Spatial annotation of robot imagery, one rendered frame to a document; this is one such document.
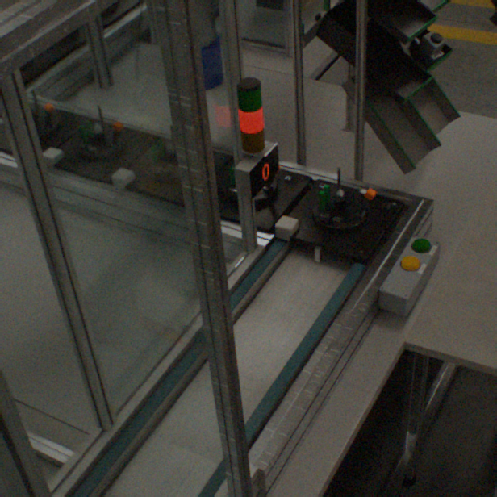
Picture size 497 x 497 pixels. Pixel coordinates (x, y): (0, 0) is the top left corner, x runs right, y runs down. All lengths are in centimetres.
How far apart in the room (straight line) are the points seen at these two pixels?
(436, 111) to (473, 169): 20
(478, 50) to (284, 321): 325
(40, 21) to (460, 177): 183
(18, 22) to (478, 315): 150
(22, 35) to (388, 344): 138
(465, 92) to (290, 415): 307
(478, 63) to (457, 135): 222
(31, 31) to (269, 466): 109
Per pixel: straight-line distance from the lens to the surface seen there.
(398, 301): 188
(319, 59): 296
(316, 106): 270
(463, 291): 204
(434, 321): 196
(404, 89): 210
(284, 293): 193
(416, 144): 223
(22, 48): 68
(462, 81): 458
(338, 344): 176
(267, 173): 183
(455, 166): 243
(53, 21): 70
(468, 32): 508
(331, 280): 196
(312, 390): 168
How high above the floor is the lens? 226
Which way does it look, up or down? 40 degrees down
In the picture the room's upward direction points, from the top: 5 degrees counter-clockwise
